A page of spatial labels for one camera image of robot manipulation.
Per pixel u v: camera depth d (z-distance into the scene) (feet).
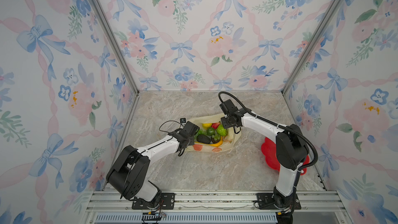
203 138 3.02
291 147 1.62
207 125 3.16
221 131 3.04
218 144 2.92
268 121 1.86
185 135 2.25
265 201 2.41
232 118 2.24
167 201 2.44
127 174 1.47
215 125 3.19
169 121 2.46
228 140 2.88
